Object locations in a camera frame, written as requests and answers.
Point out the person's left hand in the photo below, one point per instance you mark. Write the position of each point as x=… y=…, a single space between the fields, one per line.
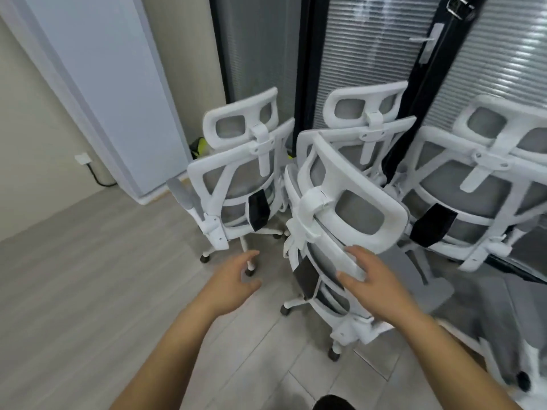
x=228 y=288

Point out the person's right hand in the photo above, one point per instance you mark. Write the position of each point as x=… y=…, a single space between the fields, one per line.
x=382 y=294

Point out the person's left forearm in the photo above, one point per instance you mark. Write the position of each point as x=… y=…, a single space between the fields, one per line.
x=166 y=362

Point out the person's right forearm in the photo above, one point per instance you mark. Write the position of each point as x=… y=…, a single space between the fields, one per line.
x=453 y=367

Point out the person's black trousers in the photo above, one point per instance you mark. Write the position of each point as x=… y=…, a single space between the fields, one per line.
x=333 y=403

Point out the yellow sports bib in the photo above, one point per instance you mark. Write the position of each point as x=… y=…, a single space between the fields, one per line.
x=197 y=147

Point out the white standing air conditioner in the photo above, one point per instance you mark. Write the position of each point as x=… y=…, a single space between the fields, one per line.
x=107 y=81

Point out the frosted glass panel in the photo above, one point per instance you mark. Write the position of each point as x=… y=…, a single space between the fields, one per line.
x=256 y=46

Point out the metal door hasp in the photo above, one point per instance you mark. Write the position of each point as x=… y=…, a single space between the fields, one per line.
x=460 y=7

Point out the white wall plug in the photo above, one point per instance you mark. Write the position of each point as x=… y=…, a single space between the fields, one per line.
x=83 y=158

